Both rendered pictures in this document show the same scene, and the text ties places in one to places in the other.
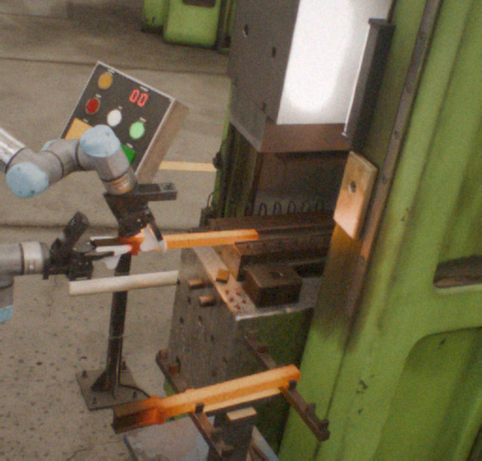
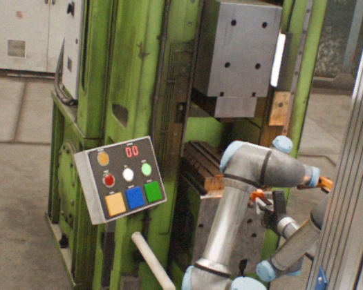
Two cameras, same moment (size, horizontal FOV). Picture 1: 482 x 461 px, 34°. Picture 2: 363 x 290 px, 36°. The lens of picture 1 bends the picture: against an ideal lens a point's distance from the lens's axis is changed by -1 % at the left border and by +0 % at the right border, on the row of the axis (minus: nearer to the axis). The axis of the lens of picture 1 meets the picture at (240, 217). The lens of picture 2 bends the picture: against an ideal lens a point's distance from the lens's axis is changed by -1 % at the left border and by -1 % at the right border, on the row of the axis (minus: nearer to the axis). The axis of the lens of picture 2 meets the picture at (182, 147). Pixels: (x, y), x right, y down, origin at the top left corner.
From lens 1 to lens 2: 308 cm
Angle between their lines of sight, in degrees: 78
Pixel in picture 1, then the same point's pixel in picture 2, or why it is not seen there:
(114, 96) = (116, 163)
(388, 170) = (294, 88)
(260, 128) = (252, 105)
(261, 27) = (243, 59)
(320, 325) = not seen: hidden behind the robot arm
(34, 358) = not seen: outside the picture
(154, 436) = (312, 251)
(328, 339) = not seen: hidden behind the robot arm
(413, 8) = (298, 22)
